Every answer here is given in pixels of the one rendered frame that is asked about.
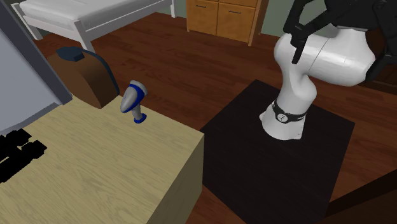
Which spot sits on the light wooden desk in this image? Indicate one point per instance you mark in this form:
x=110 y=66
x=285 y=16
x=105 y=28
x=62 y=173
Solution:
x=102 y=167

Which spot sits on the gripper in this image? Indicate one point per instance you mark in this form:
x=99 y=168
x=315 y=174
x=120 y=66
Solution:
x=356 y=12

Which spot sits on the grey and blue barcode scanner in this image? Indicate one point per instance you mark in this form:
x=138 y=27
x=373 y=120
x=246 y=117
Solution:
x=131 y=99

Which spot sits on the brown bag with blue trim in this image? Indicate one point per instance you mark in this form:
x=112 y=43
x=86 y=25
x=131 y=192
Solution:
x=83 y=77

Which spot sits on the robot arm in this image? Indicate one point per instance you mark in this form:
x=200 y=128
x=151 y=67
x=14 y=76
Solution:
x=297 y=83

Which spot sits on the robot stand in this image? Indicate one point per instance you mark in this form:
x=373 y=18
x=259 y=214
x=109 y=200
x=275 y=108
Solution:
x=266 y=167

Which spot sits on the orange wooden cabinet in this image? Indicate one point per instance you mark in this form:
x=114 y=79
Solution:
x=223 y=17

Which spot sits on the white bed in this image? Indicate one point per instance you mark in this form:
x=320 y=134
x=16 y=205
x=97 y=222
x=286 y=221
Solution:
x=77 y=12

